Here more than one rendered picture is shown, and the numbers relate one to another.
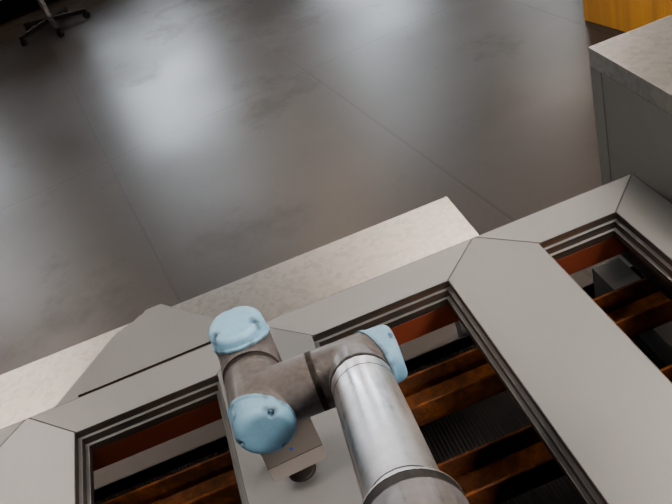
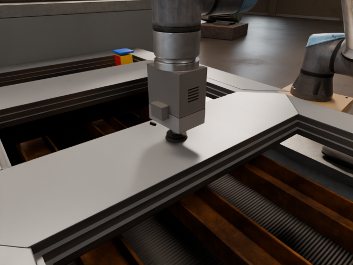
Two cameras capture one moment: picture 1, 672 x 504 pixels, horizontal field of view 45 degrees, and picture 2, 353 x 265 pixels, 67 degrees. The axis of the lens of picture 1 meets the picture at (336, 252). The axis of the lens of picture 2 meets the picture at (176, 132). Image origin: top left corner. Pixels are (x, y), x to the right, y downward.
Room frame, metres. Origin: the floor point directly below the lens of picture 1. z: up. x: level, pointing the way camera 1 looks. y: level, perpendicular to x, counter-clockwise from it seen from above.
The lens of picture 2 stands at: (1.08, 0.52, 1.11)
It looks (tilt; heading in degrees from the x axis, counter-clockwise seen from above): 29 degrees down; 237
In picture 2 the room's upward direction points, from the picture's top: straight up
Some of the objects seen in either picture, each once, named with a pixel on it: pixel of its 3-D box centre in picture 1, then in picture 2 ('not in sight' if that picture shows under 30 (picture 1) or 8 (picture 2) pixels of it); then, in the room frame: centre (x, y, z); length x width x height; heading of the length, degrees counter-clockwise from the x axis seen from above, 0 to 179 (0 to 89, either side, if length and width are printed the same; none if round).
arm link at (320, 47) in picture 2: not in sight; (324, 51); (0.09, -0.01, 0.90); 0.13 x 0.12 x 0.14; 92
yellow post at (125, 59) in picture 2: not in sight; (125, 78); (0.67, -0.48, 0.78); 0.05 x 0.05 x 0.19; 5
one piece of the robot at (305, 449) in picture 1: (282, 423); (170, 92); (0.85, 0.15, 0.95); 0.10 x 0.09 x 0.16; 8
